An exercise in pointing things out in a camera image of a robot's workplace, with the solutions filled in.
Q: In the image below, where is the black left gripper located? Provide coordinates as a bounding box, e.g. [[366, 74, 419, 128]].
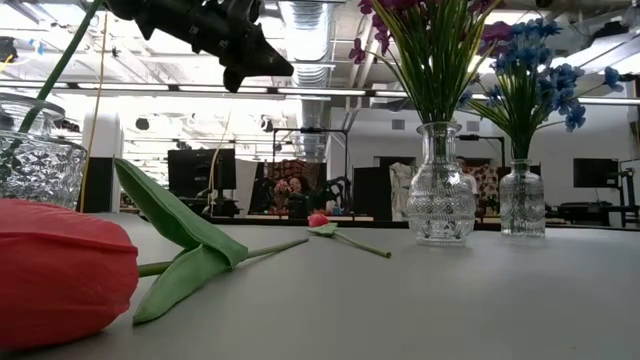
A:
[[103, 0, 295, 94]]

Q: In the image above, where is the short red artificial tulip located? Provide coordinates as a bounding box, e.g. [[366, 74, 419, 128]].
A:
[[306, 212, 393, 260]]

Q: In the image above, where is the bulbous patterned glass vase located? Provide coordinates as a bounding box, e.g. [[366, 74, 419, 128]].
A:
[[404, 121, 477, 247]]

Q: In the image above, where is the wide cut-glass vase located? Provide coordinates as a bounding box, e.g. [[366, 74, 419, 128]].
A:
[[0, 92, 89, 210]]

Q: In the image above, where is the slim patterned glass vase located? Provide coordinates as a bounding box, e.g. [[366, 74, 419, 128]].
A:
[[498, 158, 547, 239]]

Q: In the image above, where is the red mandala tapestry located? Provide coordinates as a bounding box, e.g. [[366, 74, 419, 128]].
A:
[[264, 158, 326, 201]]

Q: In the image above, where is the large black monitor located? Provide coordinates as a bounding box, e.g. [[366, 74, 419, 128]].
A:
[[167, 148, 237, 199]]

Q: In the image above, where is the black partition panel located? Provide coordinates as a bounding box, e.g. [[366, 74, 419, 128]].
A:
[[352, 166, 394, 221]]

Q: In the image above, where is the white patterned cloth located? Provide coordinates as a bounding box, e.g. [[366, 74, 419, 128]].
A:
[[388, 161, 419, 222]]

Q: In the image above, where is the black tripod stand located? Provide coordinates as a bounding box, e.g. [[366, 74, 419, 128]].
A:
[[604, 167, 640, 226]]

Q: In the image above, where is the silver ceiling duct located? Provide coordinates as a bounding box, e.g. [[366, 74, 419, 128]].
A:
[[279, 0, 335, 161]]

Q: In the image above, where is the thin black stand frame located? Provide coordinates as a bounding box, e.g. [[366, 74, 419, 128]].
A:
[[271, 127, 350, 211]]

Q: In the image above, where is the yellow hanging cord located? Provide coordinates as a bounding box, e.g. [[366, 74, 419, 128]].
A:
[[78, 9, 110, 211]]

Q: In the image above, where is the small black wall monitor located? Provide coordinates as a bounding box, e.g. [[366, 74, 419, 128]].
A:
[[573, 157, 620, 189]]

